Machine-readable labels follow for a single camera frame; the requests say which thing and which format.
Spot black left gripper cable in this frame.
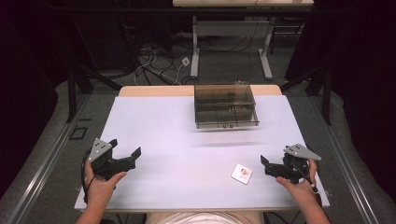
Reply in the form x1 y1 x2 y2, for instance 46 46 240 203
80 150 97 203

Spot white metal frame desk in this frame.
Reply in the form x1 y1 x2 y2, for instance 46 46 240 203
172 0 315 80

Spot black metal stand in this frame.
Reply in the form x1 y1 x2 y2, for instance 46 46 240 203
65 18 123 124
279 64 332 127

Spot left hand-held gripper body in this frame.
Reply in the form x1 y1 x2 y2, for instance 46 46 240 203
87 137 120 182

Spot dark curtain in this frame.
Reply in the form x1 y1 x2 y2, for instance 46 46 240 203
0 0 78 200
284 0 396 203

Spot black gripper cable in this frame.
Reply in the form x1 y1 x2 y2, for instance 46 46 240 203
290 160 323 206
80 150 97 203

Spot person's light shirt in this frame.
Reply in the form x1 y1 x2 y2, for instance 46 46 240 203
144 212 265 224

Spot black floor cables bundle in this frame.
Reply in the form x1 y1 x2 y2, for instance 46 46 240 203
134 36 200 87

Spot person's left hand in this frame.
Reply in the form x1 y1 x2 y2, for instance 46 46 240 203
84 161 128 205

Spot clear brown drawer box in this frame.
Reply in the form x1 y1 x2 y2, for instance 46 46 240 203
193 83 261 130

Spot person's right hand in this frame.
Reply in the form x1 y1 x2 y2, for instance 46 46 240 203
276 160 320 208

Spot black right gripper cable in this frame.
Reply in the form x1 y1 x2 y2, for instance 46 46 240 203
290 160 323 206

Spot white floor cable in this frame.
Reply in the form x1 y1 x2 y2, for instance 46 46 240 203
134 62 185 87

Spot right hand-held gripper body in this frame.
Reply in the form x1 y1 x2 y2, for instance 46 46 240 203
281 143 322 185

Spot white square picture card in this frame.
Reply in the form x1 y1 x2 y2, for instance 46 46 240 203
231 163 254 186

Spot metal floor rail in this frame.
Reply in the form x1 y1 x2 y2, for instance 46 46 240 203
311 96 381 224
6 92 92 224

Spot white table cover sheet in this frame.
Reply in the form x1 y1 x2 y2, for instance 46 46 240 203
74 94 331 213

